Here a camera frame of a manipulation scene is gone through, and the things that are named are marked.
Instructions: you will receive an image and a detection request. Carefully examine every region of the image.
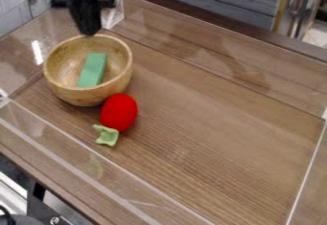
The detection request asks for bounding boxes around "green rectangular stick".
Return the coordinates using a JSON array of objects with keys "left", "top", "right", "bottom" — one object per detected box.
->
[{"left": 76, "top": 53, "right": 107, "bottom": 87}]

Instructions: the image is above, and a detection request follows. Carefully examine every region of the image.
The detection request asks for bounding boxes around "brown wooden bowl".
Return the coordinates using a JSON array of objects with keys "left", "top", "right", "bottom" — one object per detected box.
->
[{"left": 44, "top": 34, "right": 134, "bottom": 106}]

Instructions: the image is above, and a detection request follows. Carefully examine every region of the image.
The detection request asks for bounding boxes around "clear acrylic stand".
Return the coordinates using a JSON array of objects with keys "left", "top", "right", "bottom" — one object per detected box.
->
[{"left": 102, "top": 0, "right": 124, "bottom": 30}]

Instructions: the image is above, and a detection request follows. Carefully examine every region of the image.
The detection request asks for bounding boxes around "red plush strawberry toy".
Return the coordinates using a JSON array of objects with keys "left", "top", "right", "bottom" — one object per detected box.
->
[{"left": 94, "top": 94, "right": 138, "bottom": 146}]

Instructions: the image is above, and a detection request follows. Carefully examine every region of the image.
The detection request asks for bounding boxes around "black table leg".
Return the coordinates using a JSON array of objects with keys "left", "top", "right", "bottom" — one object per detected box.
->
[{"left": 27, "top": 181, "right": 46, "bottom": 217}]

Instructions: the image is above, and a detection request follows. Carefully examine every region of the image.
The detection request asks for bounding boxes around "gold metal chair frame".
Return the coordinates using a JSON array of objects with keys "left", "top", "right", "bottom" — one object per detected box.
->
[{"left": 273, "top": 0, "right": 322, "bottom": 40}]

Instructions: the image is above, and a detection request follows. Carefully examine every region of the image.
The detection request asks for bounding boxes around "black cable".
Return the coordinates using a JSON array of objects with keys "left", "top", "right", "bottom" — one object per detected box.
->
[{"left": 0, "top": 204, "right": 16, "bottom": 225}]

